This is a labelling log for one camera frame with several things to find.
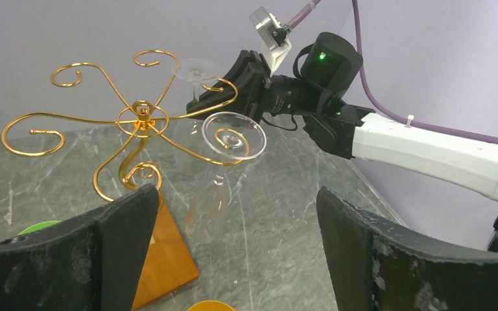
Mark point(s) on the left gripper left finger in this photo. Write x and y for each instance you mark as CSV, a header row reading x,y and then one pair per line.
x,y
92,261

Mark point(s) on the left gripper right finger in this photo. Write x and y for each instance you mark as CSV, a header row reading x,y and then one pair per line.
x,y
377,264

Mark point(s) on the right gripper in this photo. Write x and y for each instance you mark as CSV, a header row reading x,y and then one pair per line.
x,y
250,74

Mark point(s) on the clear wine glass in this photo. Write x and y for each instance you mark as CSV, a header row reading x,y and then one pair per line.
x,y
233,138
188,132

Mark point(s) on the orange plastic goblet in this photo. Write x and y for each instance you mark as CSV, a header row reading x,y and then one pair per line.
x,y
210,305

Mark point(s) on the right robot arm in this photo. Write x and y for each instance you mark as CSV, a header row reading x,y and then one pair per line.
x,y
315,92

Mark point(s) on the wooden rack base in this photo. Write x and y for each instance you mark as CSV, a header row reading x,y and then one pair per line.
x,y
168,265

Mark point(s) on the green plastic goblet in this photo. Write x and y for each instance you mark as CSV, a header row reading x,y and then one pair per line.
x,y
38,226

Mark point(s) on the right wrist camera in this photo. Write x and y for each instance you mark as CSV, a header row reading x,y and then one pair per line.
x,y
276,45

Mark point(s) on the gold wire glass rack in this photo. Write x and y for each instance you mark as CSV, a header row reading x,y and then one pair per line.
x,y
141,119

